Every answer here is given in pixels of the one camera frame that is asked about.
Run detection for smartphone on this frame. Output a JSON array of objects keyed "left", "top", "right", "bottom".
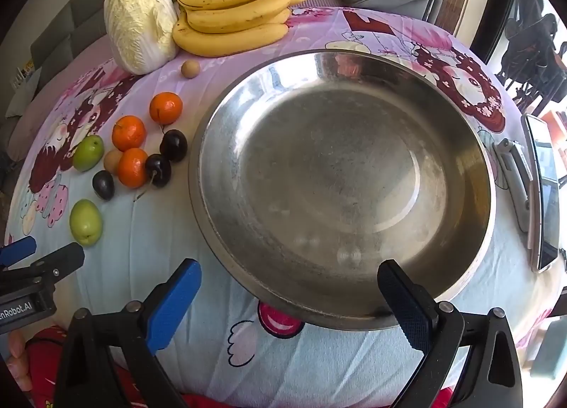
[{"left": 522, "top": 113, "right": 561, "bottom": 273}]

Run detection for dark cherry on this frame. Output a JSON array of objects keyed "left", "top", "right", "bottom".
[
  {"left": 92, "top": 170, "right": 117, "bottom": 201},
  {"left": 145, "top": 153, "right": 173, "bottom": 188},
  {"left": 159, "top": 129, "right": 188, "bottom": 163}
]

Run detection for green jujube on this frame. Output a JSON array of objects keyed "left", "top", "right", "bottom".
[
  {"left": 69, "top": 199, "right": 102, "bottom": 247},
  {"left": 72, "top": 134, "right": 105, "bottom": 172}
]

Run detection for red patterned clothing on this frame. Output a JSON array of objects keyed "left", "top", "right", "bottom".
[{"left": 27, "top": 327, "right": 399, "bottom": 408}]

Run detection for person's left hand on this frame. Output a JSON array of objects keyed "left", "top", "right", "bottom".
[{"left": 6, "top": 331, "right": 34, "bottom": 392}]

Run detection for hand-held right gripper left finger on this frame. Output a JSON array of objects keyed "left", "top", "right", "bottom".
[{"left": 53, "top": 258, "right": 202, "bottom": 408}]

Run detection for pale blue box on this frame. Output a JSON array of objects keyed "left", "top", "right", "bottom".
[{"left": 534, "top": 324, "right": 567, "bottom": 382}]

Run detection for upright booklets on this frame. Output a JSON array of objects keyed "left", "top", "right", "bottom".
[{"left": 11, "top": 60, "right": 34, "bottom": 90}]

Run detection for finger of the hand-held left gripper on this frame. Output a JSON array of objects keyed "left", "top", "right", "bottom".
[
  {"left": 0, "top": 242, "right": 85, "bottom": 287},
  {"left": 0, "top": 236, "right": 37, "bottom": 270}
]

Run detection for napa cabbage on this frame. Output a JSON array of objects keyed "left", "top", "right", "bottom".
[{"left": 104, "top": 0, "right": 180, "bottom": 76}]

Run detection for silver metal tool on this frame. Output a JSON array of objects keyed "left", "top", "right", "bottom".
[{"left": 493, "top": 139, "right": 537, "bottom": 234}]

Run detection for pale pillow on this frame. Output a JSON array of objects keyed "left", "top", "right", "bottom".
[{"left": 4, "top": 69, "right": 43, "bottom": 121}]

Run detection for steel basin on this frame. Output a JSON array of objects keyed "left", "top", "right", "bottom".
[{"left": 188, "top": 49, "right": 497, "bottom": 331}]

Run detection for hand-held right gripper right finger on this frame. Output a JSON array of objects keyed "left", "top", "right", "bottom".
[{"left": 376, "top": 259, "right": 523, "bottom": 408}]

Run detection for orange tangerine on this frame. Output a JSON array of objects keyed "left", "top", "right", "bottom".
[
  {"left": 112, "top": 116, "right": 147, "bottom": 152},
  {"left": 149, "top": 93, "right": 184, "bottom": 125},
  {"left": 117, "top": 148, "right": 150, "bottom": 188}
]

